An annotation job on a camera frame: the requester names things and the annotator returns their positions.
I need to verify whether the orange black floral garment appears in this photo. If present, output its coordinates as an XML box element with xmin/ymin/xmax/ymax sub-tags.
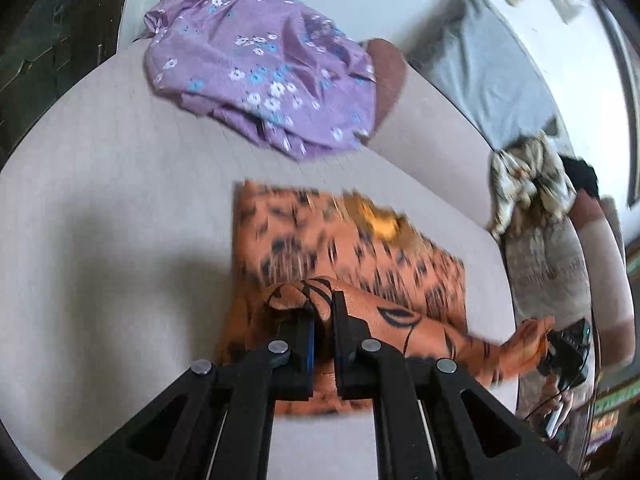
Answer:
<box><xmin>220</xmin><ymin>181</ymin><xmax>553</xmax><ymax>416</ymax></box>

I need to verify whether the person's right hand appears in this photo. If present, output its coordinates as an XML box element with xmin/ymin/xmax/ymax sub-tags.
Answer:
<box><xmin>516</xmin><ymin>374</ymin><xmax>573</xmax><ymax>425</ymax></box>

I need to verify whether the striped beige blanket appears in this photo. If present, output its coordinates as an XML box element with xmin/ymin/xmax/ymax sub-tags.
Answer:
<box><xmin>504</xmin><ymin>218</ymin><xmax>597</xmax><ymax>470</ymax></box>

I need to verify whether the black cloth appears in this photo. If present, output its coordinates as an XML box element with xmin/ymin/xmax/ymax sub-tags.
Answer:
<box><xmin>560</xmin><ymin>156</ymin><xmax>600</xmax><ymax>200</ymax></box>

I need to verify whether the cream brown floral cloth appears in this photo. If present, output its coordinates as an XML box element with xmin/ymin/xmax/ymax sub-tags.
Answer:
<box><xmin>489</xmin><ymin>131</ymin><xmax>577</xmax><ymax>240</ymax></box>

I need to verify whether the pink bolster cushion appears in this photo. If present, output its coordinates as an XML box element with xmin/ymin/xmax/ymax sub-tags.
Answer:
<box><xmin>366</xmin><ymin>38</ymin><xmax>492</xmax><ymax>229</ymax></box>

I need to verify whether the grey pillow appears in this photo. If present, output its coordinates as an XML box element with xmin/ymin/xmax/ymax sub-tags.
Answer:
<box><xmin>408</xmin><ymin>0</ymin><xmax>566</xmax><ymax>150</ymax></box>

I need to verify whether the purple floral cloth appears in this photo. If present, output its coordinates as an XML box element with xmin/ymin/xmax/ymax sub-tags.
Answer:
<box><xmin>144</xmin><ymin>0</ymin><xmax>376</xmax><ymax>160</ymax></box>

